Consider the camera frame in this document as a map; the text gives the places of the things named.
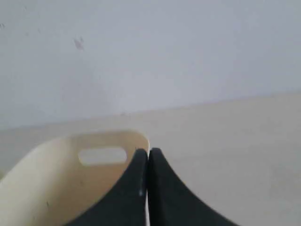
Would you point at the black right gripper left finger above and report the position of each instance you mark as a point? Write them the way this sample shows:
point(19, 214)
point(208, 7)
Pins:
point(124, 204)

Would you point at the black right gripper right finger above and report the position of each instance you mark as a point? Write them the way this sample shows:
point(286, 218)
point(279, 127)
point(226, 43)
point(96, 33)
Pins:
point(171, 202)

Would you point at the cream plastic bin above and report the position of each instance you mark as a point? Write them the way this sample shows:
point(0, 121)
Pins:
point(51, 187)

